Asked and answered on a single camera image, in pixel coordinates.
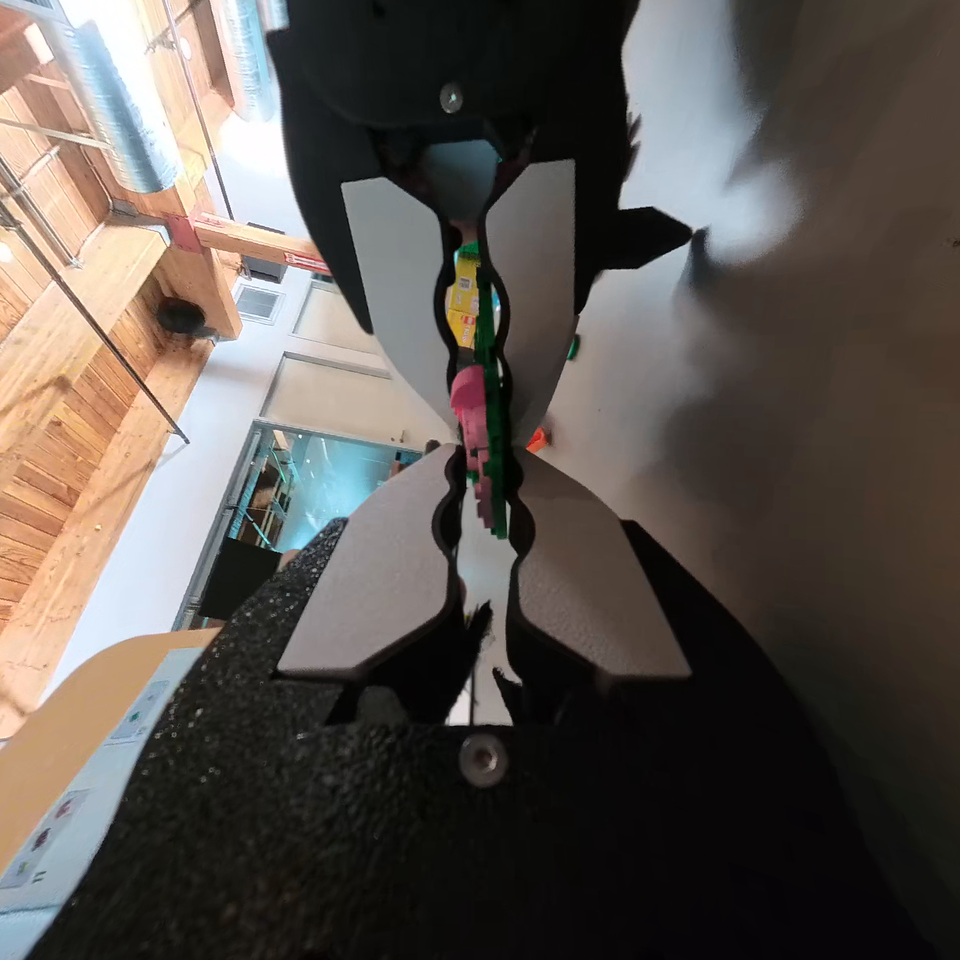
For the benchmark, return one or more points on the silver ventilation duct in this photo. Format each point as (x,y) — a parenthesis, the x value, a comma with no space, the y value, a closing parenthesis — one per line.
(251,60)
(120,112)

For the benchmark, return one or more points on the black dome ceiling speaker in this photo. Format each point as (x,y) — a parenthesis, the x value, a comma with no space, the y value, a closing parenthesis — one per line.
(180,315)

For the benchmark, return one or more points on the black monitor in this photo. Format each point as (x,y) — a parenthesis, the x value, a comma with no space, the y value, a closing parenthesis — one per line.
(236,577)

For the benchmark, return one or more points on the red white beam sign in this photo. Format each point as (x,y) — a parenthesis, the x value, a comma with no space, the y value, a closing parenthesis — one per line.
(307,262)

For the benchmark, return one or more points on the red beam bracket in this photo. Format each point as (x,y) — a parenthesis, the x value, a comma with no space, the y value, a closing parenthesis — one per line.
(180,229)

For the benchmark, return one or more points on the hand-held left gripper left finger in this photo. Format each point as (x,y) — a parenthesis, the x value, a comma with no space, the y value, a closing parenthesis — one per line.
(375,577)

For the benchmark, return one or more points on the orange lego brick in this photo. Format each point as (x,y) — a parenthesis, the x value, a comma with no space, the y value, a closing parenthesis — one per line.
(538,439)

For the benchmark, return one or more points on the white ceiling air diffuser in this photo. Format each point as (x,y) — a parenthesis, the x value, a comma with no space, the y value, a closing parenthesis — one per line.
(45,11)

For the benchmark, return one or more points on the yellow lego box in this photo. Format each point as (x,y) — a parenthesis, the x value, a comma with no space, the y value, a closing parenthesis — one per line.
(463,300)

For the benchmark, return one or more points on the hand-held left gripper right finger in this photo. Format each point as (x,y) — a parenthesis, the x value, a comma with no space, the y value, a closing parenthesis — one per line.
(592,585)

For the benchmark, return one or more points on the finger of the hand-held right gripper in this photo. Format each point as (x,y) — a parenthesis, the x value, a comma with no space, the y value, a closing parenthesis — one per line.
(540,285)
(397,285)

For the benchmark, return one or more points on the tan box with white label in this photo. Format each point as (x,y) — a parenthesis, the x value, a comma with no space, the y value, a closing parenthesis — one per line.
(75,697)

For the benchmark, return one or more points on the frosted glass wall panel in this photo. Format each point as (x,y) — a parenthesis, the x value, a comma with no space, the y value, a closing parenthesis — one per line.
(337,397)
(334,315)

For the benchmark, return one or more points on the green and pink lego build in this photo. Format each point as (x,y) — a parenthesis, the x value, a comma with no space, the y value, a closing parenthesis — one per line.
(491,390)

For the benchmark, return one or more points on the white wall vent grille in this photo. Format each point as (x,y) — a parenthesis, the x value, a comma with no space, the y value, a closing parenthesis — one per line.
(259,301)

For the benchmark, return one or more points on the glass office window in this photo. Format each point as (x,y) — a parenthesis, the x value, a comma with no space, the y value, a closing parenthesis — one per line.
(322,480)

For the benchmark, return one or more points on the black wall-mounted box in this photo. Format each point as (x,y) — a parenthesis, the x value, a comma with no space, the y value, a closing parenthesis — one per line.
(264,259)

